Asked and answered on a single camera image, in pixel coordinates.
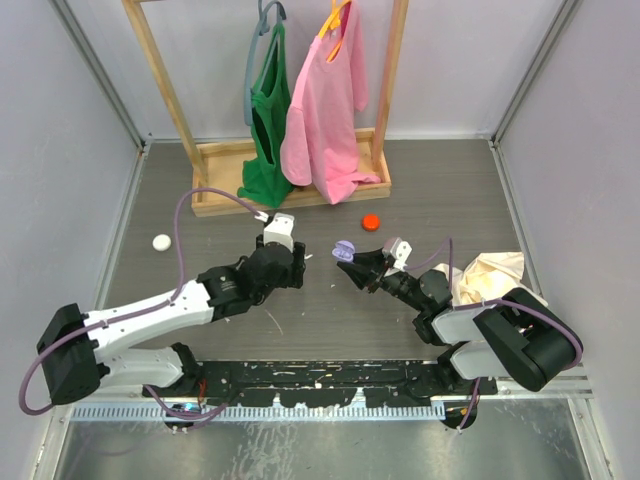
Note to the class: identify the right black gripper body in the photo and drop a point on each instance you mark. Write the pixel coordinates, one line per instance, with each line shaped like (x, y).
(391, 282)

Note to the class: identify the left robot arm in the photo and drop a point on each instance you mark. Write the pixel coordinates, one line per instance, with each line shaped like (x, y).
(83, 352)

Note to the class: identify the pink shirt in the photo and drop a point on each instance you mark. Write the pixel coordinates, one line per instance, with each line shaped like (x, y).
(320, 146)

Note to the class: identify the cream cloth bag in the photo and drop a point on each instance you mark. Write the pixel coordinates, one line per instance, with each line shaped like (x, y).
(490, 276)

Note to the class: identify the wooden clothes rack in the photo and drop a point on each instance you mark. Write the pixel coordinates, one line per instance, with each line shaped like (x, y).
(220, 165)

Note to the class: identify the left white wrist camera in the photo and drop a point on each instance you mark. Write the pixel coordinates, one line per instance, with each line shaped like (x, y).
(280, 231)

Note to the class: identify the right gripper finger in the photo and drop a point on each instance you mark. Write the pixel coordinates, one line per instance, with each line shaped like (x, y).
(361, 275)
(372, 260)

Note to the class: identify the grey blue hanger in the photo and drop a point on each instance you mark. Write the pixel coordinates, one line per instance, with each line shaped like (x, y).
(262, 28)

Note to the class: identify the yellow hanger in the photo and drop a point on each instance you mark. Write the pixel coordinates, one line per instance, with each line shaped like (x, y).
(333, 25)

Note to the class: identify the white slotted cable duct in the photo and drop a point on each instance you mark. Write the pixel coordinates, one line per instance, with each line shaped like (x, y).
(356, 411)

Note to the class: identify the green tank top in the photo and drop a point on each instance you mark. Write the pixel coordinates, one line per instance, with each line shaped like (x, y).
(263, 180)

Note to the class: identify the white earbud case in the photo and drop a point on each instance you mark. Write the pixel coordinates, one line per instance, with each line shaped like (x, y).
(161, 242)

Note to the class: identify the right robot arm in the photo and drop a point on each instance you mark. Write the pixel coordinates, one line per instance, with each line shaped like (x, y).
(514, 335)

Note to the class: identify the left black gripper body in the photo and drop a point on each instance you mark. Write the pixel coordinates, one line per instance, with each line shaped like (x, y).
(291, 277)

